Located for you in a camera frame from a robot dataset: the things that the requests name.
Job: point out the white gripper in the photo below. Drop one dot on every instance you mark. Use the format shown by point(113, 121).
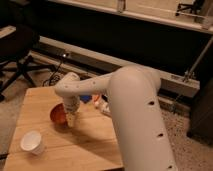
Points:
point(71, 105)

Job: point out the red ceramic bowl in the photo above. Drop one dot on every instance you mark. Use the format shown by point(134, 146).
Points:
point(57, 114)

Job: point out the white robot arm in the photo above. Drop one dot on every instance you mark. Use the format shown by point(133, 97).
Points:
point(135, 111)

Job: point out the blue sponge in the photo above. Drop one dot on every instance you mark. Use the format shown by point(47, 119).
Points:
point(85, 98)

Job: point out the white box with label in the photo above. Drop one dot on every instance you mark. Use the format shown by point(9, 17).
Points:
point(103, 107)

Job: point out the white paper cup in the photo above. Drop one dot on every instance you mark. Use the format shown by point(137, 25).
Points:
point(32, 142)

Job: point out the black office chair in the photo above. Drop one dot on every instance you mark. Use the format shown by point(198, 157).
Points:
point(15, 57)

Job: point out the metal pole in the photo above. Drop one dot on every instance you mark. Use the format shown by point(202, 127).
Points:
point(188, 75)

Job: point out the black chair base background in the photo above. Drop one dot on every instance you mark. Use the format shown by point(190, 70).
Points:
point(194, 7)

